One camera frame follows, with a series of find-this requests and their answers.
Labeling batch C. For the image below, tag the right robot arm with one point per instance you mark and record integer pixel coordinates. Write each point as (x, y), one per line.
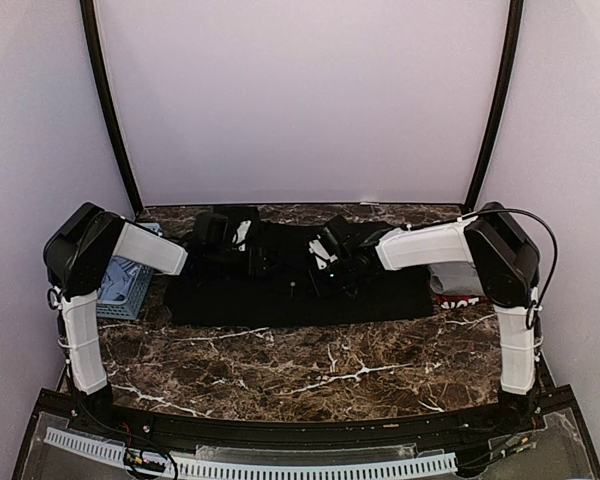
(503, 255)

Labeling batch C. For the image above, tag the black long sleeve shirt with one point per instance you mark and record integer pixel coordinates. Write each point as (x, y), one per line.
(214, 288)

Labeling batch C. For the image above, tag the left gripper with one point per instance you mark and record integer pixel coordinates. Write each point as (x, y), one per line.
(259, 263)

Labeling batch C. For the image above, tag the black front rail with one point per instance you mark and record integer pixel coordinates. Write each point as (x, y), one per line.
(467, 429)

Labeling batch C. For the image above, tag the light blue shirt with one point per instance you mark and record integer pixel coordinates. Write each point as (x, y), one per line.
(117, 280)

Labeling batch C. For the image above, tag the black frame post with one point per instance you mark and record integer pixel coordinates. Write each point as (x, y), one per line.
(108, 109)
(501, 89)

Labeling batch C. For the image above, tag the white slotted cable duct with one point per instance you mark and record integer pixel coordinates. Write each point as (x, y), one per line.
(234, 463)

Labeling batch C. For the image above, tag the light blue plastic basket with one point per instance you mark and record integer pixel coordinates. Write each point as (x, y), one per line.
(128, 309)

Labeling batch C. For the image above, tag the left acrylic base plate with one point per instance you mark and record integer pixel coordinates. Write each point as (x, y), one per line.
(51, 450)

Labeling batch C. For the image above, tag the right black frame post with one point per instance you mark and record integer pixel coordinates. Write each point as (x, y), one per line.
(501, 89)

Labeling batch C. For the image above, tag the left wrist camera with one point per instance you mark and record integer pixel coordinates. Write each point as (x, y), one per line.
(210, 229)

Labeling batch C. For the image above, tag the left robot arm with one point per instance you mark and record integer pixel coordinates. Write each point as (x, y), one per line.
(76, 258)

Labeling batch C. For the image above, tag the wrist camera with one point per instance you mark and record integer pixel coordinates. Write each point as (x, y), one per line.
(210, 229)
(339, 238)

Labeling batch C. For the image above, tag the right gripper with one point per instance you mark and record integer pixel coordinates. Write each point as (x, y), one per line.
(321, 289)

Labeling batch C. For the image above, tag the acrylic base plate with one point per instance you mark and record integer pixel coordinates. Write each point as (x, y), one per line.
(557, 451)
(51, 450)

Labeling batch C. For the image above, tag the grey folded shirt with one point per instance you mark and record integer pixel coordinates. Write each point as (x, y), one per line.
(454, 278)

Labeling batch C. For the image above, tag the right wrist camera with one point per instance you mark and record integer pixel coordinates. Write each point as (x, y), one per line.
(339, 238)

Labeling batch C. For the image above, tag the red black folded shirt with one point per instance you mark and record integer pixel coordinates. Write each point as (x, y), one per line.
(459, 302)

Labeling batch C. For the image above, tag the right acrylic base plate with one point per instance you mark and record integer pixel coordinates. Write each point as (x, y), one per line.
(557, 451)

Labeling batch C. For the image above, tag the left black frame post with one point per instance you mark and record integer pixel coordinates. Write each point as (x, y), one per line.
(108, 109)

